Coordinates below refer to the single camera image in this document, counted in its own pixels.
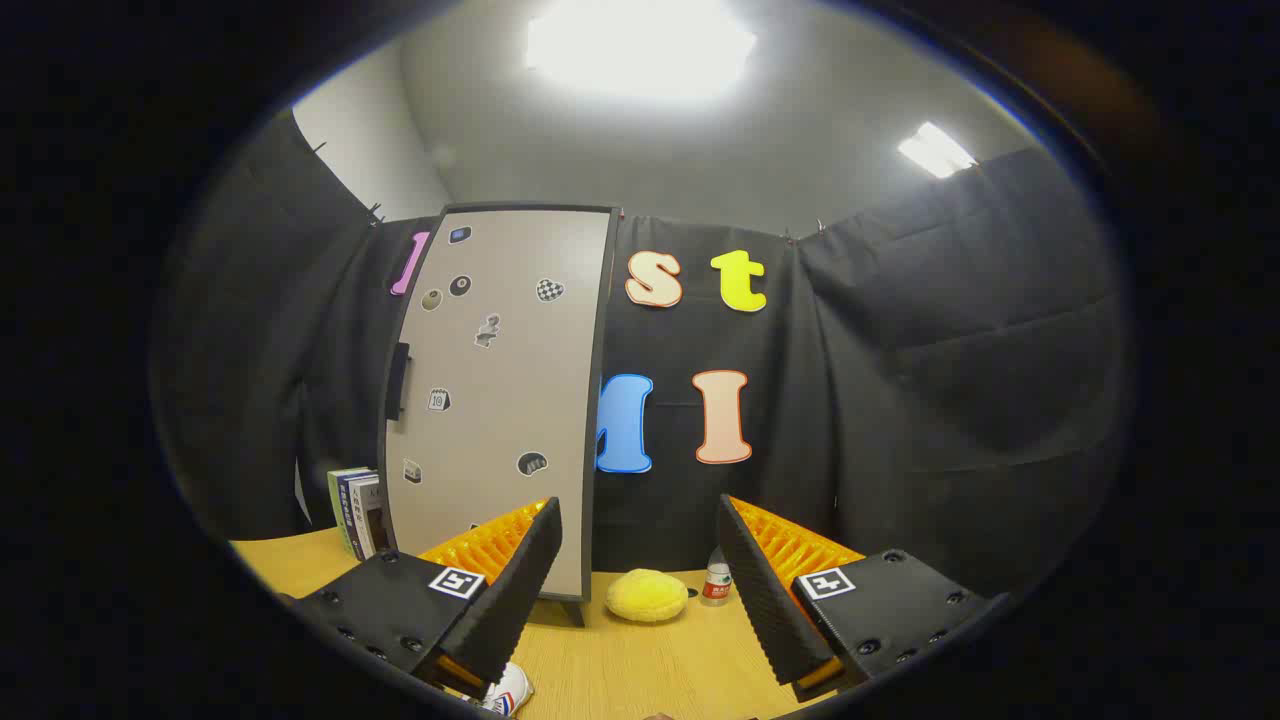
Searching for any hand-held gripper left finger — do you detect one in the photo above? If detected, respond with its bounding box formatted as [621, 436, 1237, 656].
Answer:
[290, 497, 563, 701]

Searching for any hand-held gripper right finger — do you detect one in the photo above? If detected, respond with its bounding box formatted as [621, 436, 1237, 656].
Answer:
[716, 494, 1006, 703]

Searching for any white striped canvas shoe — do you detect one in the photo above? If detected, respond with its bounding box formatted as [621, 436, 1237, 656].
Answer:
[470, 662, 534, 717]

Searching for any black cabinet door handle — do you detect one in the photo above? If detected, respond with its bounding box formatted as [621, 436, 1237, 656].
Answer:
[385, 342, 412, 421]

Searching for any small red label bottle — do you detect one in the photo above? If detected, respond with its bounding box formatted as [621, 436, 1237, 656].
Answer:
[701, 547, 733, 607]

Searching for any yellow sponge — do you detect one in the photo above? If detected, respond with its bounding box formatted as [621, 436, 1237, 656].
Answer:
[605, 568, 689, 624]

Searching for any grey carton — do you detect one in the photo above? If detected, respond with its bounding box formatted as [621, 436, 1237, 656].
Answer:
[352, 476, 394, 561]

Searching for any small ceiling light panel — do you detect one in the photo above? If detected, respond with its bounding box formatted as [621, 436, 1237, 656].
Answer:
[897, 121, 978, 179]

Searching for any large ceiling light panel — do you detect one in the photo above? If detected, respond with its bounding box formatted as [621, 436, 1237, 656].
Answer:
[525, 0, 758, 101]

